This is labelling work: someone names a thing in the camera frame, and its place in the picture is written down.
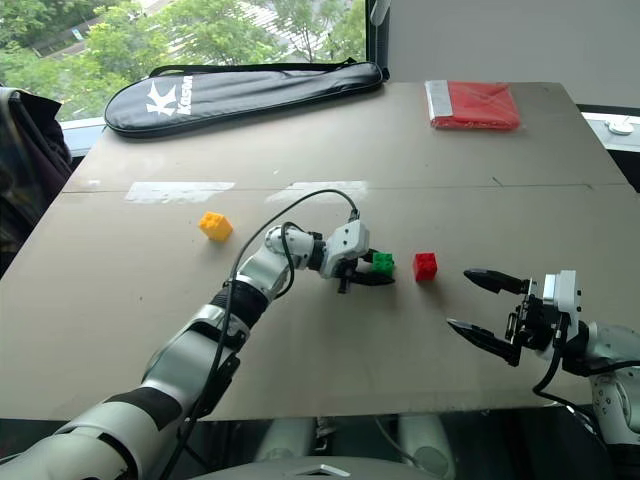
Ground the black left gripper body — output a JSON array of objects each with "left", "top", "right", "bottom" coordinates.
[{"left": 331, "top": 257, "right": 362, "bottom": 296}]

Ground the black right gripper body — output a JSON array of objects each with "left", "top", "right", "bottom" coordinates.
[{"left": 505, "top": 279, "right": 561, "bottom": 352}]

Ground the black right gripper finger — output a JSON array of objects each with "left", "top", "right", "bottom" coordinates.
[
  {"left": 463, "top": 268, "right": 532, "bottom": 295},
  {"left": 446, "top": 318, "right": 522, "bottom": 368}
]

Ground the green toy brick cube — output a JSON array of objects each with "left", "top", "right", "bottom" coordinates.
[{"left": 371, "top": 251, "right": 396, "bottom": 276}]

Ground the red toy brick cube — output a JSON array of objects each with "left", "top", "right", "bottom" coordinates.
[{"left": 412, "top": 251, "right": 440, "bottom": 283}]

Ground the white rounded robot leg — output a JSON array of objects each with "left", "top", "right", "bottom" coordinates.
[
  {"left": 397, "top": 414, "right": 457, "bottom": 480},
  {"left": 253, "top": 417, "right": 317, "bottom": 466}
]

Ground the yellow toy brick cube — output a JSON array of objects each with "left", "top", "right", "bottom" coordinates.
[{"left": 198, "top": 210, "right": 235, "bottom": 243}]

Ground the red plastic-wrapped package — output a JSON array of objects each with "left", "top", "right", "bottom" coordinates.
[{"left": 424, "top": 78, "right": 523, "bottom": 132}]

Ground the clear tape patch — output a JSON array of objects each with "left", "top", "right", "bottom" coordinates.
[{"left": 123, "top": 180, "right": 236, "bottom": 204}]

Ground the white round device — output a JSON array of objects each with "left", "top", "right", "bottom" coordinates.
[{"left": 603, "top": 116, "right": 636, "bottom": 136}]

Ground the black racket bag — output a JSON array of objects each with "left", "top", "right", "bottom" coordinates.
[{"left": 103, "top": 57, "right": 391, "bottom": 140}]

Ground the dark jacket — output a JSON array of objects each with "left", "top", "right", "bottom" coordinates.
[{"left": 0, "top": 85, "right": 75, "bottom": 279}]

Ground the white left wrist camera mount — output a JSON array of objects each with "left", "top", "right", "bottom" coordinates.
[{"left": 320, "top": 219, "right": 371, "bottom": 279}]

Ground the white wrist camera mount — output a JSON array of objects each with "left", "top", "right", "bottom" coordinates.
[
  {"left": 542, "top": 269, "right": 583, "bottom": 326},
  {"left": 320, "top": 219, "right": 371, "bottom": 279}
]

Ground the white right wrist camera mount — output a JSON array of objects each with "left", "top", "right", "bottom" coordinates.
[{"left": 542, "top": 269, "right": 583, "bottom": 326}]

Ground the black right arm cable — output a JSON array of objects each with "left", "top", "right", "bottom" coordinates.
[{"left": 531, "top": 314, "right": 601, "bottom": 426}]

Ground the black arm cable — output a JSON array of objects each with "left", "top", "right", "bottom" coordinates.
[
  {"left": 531, "top": 314, "right": 601, "bottom": 426},
  {"left": 160, "top": 189, "right": 362, "bottom": 480}
]

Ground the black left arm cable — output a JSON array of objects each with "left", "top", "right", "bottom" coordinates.
[{"left": 160, "top": 189, "right": 362, "bottom": 480}]

